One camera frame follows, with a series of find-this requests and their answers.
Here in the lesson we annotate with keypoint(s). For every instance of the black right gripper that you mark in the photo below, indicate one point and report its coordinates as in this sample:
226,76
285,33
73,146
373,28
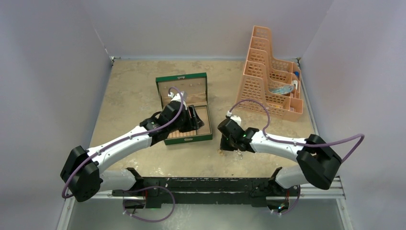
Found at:
224,146

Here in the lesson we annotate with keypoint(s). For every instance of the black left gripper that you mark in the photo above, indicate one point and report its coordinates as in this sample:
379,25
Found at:
193,122

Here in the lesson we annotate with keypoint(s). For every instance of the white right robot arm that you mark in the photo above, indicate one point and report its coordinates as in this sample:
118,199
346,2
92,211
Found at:
317,164

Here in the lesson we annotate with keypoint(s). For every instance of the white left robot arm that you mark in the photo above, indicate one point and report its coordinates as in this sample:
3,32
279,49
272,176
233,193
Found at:
86,170

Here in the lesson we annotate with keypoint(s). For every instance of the silver jewelry piece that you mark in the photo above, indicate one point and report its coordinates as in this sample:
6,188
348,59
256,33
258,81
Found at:
239,154

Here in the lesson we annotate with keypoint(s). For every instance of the green jewelry box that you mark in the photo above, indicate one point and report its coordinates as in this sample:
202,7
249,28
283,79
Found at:
196,112

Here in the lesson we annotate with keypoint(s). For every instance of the blue item in organizer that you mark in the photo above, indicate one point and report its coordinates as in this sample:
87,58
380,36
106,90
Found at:
283,90

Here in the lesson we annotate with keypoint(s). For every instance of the peach plastic file organizer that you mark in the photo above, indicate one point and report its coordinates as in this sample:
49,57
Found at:
263,71

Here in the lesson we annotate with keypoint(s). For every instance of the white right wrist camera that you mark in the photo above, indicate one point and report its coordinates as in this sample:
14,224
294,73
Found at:
236,118

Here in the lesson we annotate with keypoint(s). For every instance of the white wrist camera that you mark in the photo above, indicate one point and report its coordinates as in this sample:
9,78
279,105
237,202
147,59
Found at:
236,118
178,97

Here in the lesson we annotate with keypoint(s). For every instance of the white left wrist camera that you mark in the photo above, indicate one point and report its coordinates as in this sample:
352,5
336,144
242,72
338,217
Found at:
178,97

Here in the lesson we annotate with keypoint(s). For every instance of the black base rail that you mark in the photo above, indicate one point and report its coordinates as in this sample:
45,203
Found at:
254,191

